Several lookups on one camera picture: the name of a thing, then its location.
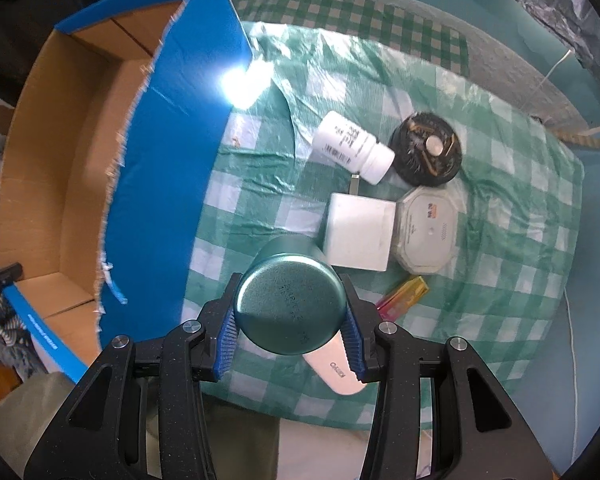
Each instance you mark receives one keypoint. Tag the light green checkered sheet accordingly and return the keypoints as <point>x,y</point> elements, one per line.
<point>505,240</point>

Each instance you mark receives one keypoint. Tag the silver foil curtain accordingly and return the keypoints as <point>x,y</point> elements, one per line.
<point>565,15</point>

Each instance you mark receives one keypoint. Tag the white square charger adapter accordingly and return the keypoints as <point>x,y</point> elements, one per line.
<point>360,232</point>

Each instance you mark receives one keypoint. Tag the green metal tin can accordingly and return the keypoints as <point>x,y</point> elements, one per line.
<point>287,305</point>

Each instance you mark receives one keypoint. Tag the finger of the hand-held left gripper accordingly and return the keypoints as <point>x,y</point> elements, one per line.
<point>2,275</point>

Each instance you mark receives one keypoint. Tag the clear octagonal container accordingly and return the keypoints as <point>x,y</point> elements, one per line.
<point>427,232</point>

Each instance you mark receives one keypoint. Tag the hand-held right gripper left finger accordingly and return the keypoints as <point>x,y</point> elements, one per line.
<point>226,345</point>

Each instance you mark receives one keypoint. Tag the pink yellow lighter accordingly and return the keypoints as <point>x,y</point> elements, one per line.
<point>402,299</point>

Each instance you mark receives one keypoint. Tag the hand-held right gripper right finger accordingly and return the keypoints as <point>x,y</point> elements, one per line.
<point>354,347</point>

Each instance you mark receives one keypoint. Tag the dark green checkered cloth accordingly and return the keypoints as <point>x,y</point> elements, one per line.
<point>360,15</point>

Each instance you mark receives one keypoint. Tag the blue cardboard box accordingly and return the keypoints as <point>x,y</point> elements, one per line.
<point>180,135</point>

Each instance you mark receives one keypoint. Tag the white pill bottle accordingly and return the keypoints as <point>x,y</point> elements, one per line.
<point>347,145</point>

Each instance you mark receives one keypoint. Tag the black bag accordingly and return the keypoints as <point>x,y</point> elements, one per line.
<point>30,20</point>

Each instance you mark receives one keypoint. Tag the white earbuds case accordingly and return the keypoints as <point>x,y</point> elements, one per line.
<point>330,367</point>

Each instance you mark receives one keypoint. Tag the black round fan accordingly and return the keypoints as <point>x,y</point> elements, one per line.
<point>420,160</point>

